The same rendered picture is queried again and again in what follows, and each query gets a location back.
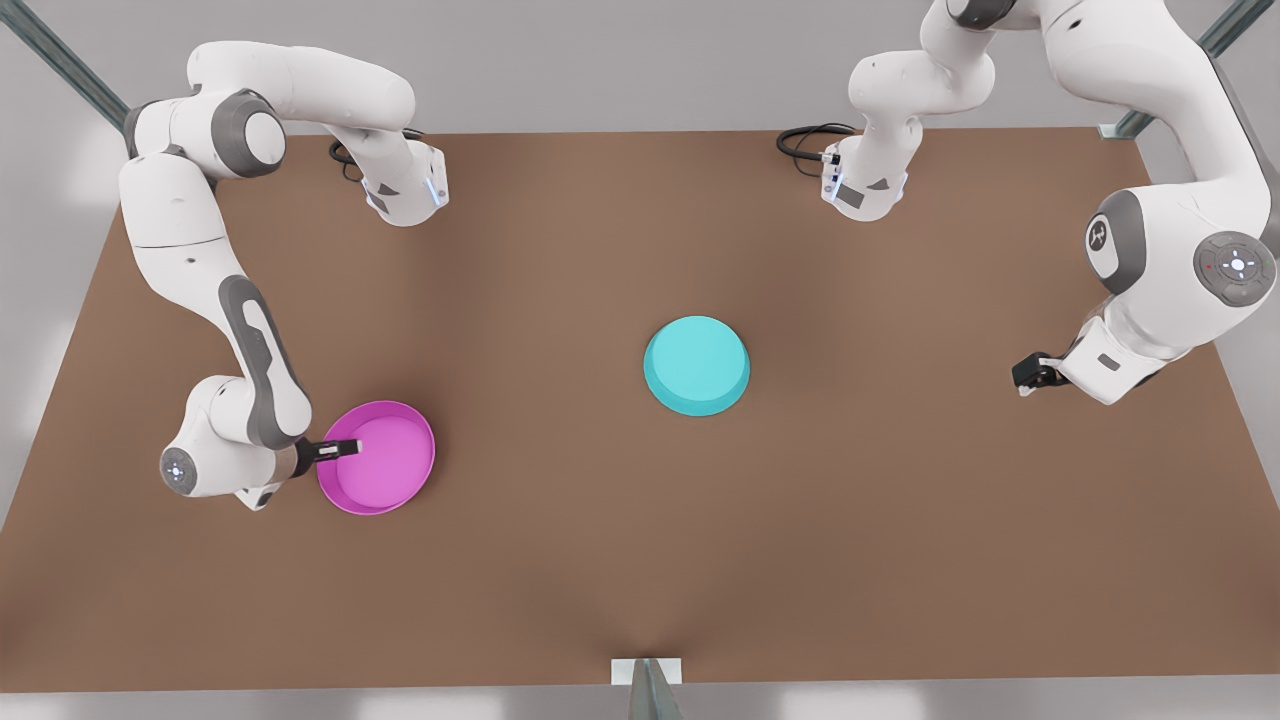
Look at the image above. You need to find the pink plate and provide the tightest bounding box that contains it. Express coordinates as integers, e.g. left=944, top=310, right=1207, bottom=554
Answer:
left=316, top=400, right=437, bottom=516

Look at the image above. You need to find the silver frame post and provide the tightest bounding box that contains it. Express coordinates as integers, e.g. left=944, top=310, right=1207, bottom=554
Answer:
left=611, top=658, right=684, bottom=720
left=1098, top=0, right=1276, bottom=139
left=0, top=0, right=131, bottom=129

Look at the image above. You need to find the blue plate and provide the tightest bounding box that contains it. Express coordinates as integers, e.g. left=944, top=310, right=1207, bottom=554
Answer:
left=643, top=315, right=751, bottom=418

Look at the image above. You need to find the black cable loop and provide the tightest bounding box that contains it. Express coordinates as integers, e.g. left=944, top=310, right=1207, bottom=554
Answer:
left=776, top=122, right=859, bottom=177
left=329, top=128, right=425, bottom=183

